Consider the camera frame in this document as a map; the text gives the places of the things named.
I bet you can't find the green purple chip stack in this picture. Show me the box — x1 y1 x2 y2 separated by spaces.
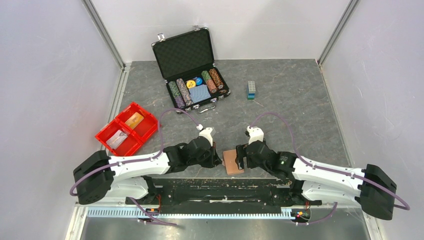
168 81 186 108

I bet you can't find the gold card in bin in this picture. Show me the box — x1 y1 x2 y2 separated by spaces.
125 112 144 130

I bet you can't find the left aluminium frame post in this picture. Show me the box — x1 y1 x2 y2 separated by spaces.
82 0 126 70

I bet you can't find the blue dealer chip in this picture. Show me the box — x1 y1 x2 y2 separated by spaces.
193 77 204 86

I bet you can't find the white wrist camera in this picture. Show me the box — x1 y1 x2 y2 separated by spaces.
196 124 216 147
246 126 265 145

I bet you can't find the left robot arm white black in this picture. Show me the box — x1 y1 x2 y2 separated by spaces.
70 136 221 205

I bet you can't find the green red chip stack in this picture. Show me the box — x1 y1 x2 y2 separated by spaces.
201 70 218 94

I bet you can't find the red bin near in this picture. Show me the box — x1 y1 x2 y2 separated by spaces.
95 119 142 157

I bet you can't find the grey blue toy brick stack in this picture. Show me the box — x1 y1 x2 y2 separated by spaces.
246 80 256 100

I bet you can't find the black poker chip case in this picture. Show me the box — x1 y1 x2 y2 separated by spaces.
151 26 231 113

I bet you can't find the red bin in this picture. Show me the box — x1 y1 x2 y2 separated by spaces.
95 119 142 157
115 102 158 145

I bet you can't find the white card in bin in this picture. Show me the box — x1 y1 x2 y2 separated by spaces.
106 130 128 150

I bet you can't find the red bin far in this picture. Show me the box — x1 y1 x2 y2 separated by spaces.
115 102 158 145

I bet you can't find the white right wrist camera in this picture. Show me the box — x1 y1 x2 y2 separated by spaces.
246 126 265 145

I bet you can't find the yellow dealer chip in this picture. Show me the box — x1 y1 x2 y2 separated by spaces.
185 79 197 89

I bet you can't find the blue playing card deck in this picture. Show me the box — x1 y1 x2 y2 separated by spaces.
189 84 211 103

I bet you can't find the aluminium frame post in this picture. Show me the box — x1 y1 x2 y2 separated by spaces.
316 0 360 68
82 0 126 70

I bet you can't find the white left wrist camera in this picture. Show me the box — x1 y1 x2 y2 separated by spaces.
196 124 216 147

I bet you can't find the orange leather card holder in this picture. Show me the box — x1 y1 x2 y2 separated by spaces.
222 149 245 176

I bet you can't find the brown orange chip stack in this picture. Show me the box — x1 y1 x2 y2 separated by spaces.
208 68 224 90

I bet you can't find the pink grey chip stack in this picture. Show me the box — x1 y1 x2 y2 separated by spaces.
176 78 194 106

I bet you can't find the aluminium slotted cable duct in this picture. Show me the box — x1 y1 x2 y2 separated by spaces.
86 205 293 220

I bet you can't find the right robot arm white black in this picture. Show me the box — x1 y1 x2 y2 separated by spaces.
235 141 397 221

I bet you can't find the right aluminium frame post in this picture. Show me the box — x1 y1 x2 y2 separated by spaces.
316 0 360 68

